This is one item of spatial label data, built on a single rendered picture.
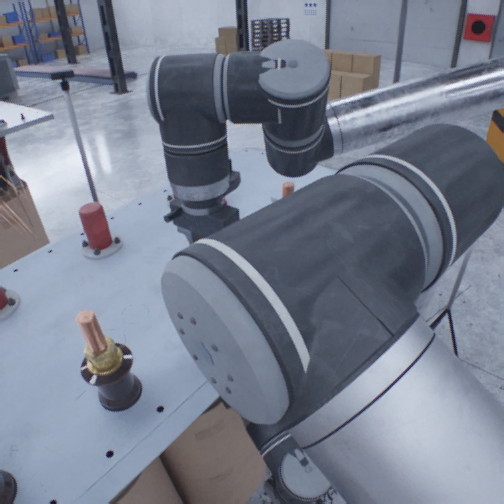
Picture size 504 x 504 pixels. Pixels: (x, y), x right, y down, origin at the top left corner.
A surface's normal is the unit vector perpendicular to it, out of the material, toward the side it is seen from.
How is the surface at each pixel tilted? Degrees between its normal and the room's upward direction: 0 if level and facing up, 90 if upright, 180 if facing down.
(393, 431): 44
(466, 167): 35
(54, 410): 0
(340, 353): 39
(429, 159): 17
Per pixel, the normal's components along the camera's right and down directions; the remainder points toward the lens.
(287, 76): -0.11, -0.23
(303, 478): 0.05, -0.68
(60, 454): -0.04, -0.80
